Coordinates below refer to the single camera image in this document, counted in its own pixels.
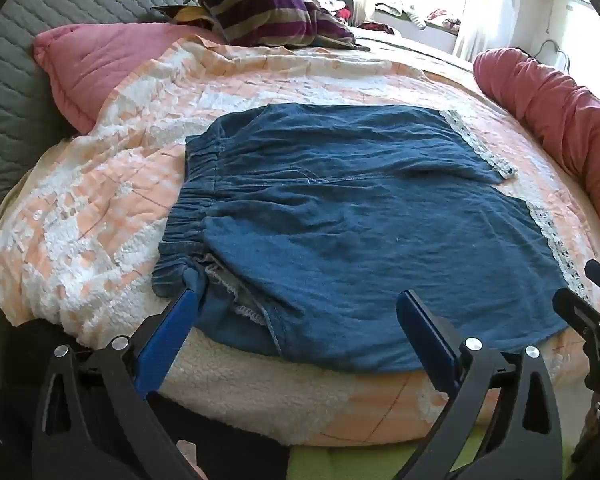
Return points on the pile of colourful clothes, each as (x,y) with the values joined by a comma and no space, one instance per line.
(335,2)

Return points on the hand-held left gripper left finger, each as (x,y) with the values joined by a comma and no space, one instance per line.
(175,321)

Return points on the red bolster pillow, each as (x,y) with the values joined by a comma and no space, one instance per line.
(555,105)

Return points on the peach and white blanket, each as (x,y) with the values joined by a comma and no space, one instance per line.
(105,185)

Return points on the white curtain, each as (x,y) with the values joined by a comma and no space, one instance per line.
(490,5)

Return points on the blue denim pants lace trim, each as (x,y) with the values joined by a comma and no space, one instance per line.
(355,235)

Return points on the pink pillow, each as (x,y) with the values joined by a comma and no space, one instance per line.
(90,65)

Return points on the purple striped cloth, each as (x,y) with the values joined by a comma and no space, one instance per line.
(260,10)

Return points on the green cloth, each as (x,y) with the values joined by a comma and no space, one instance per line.
(355,465)

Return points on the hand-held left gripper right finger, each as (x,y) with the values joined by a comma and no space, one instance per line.
(425,330)

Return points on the grey quilted headboard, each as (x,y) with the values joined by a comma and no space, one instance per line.
(30,85)

